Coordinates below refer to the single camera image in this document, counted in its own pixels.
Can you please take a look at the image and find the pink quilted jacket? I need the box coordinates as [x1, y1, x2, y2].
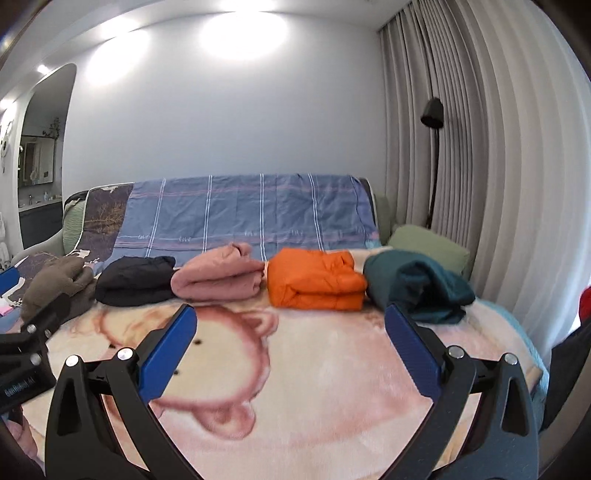
[170, 242, 264, 302]

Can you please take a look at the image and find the dark clothes pile with red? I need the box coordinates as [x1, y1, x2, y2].
[540, 285, 591, 432]

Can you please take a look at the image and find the brown fleece garment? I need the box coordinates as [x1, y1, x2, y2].
[20, 256, 96, 322]

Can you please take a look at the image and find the green striped pillow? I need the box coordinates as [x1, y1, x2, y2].
[62, 199, 86, 254]

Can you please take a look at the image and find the black folded garment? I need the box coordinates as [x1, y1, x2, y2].
[95, 256, 176, 307]

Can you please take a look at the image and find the dark floral patterned quilt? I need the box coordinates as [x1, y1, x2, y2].
[0, 181, 136, 333]

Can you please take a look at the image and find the blue plaid sheet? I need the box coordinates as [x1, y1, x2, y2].
[96, 173, 380, 271]

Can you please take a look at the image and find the pink cartoon fleece blanket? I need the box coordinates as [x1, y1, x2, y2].
[48, 289, 547, 479]

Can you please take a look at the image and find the dark teal folded garment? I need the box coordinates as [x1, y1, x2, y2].
[363, 250, 476, 325]

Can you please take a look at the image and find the orange folded jacket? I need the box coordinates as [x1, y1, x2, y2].
[266, 248, 368, 311]

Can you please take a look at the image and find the grey pleated curtain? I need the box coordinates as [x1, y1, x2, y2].
[380, 1, 590, 357]

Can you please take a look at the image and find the black floor lamp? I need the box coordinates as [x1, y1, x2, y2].
[421, 97, 445, 229]

